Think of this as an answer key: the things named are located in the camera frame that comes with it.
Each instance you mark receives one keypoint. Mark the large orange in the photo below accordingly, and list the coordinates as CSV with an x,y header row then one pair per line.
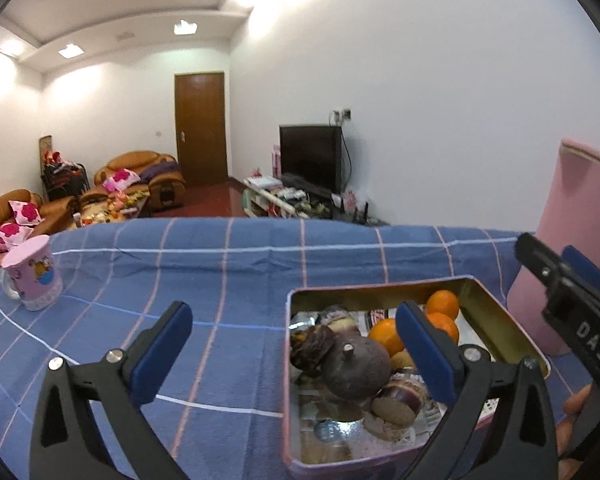
x,y
445,327

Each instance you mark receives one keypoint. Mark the person's right hand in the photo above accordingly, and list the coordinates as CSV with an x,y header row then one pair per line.
x,y
567,430

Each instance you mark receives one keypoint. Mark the purple throw blanket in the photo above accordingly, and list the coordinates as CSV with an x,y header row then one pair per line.
x,y
157,171

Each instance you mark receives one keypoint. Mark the pink flower bunch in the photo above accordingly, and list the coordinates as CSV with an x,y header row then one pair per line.
x,y
349,200

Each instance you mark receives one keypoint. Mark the pink kettle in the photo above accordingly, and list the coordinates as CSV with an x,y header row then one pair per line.
x,y
575,200

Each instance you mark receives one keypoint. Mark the dark coffee table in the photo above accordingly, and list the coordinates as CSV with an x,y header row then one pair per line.
x,y
142,207

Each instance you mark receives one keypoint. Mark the blue checked blanket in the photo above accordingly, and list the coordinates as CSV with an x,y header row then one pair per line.
x,y
180,270

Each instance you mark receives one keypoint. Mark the white flat box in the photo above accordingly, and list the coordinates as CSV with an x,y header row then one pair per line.
x,y
260,181

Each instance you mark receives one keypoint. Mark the purple round fruit with stem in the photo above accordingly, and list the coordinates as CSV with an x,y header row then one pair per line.
x,y
355,370

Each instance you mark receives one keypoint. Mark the brown wooden door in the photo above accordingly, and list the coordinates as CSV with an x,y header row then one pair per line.
x,y
200,130

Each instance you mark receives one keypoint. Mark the pink cartoon mug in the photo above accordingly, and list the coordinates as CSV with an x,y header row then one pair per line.
x,y
32,275

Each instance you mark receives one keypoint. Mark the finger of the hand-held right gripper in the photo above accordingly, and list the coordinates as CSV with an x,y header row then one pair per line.
x,y
582,266
540,265

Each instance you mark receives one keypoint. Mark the white television stand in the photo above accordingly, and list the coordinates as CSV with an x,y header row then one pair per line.
x,y
260,200

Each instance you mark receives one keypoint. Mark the chocolate cake slice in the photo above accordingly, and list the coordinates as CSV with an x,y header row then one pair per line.
x,y
339,316

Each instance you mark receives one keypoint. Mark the brown framed board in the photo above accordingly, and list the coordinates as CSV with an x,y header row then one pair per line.
x,y
46,149

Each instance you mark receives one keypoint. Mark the black router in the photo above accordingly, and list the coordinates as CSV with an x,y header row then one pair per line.
x,y
364,214

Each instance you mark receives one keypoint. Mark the square ceiling light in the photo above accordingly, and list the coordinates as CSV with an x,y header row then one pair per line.
x,y
185,27
70,51

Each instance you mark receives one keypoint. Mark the brown leather armchair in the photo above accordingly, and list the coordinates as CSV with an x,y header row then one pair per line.
x,y
130,160

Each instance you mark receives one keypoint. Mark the black rack with clothes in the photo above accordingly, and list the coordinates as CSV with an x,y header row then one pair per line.
x,y
65,180

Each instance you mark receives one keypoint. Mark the brown leather sofa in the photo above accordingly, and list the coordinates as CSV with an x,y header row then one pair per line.
x,y
0,203

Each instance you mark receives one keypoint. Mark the pile of snacks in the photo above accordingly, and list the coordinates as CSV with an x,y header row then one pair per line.
x,y
110,209

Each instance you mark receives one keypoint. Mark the small orange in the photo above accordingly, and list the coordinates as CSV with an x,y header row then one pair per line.
x,y
442,304
384,336

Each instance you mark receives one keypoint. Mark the black television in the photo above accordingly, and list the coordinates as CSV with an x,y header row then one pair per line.
x,y
310,157

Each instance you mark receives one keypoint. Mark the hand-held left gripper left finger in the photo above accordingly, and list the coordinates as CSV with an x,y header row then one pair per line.
x,y
162,355

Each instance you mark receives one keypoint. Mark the brown kiwi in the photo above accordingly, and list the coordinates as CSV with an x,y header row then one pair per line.
x,y
401,360

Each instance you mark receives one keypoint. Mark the wall socket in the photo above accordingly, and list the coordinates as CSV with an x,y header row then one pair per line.
x,y
341,115

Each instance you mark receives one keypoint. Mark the dark mushroom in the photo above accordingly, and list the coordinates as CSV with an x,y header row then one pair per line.
x,y
310,352

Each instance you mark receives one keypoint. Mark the pink tin box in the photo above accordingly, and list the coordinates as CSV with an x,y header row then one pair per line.
x,y
500,325

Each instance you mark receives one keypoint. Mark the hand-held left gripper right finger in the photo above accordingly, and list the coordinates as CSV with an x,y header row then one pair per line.
x,y
425,355

